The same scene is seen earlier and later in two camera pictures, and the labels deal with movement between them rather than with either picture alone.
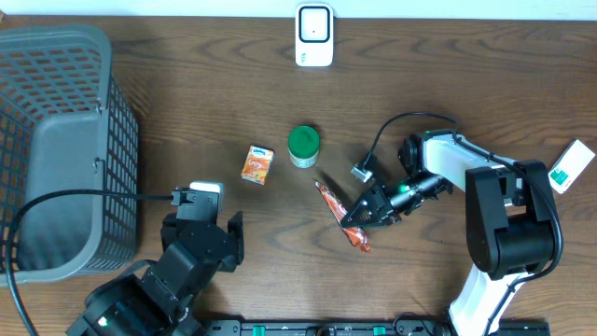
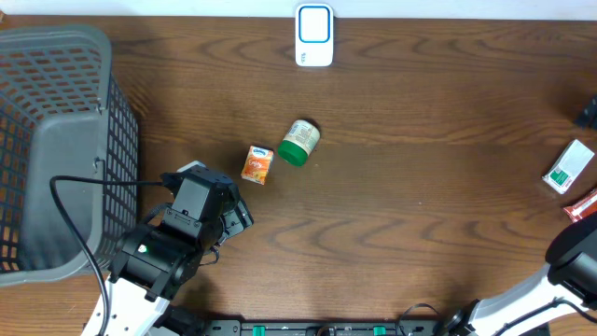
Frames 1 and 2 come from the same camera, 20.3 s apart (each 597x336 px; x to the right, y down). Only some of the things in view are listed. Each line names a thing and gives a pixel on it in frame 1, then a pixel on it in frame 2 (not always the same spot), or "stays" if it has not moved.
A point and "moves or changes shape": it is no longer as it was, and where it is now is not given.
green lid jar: x=303 y=147 moves or changes shape
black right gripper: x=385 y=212 to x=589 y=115
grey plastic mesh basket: x=65 y=125 stays
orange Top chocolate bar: x=354 y=234 to x=582 y=209
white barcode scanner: x=314 y=35 stays
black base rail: x=370 y=328 stays
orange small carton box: x=257 y=164 stays
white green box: x=571 y=166 stays
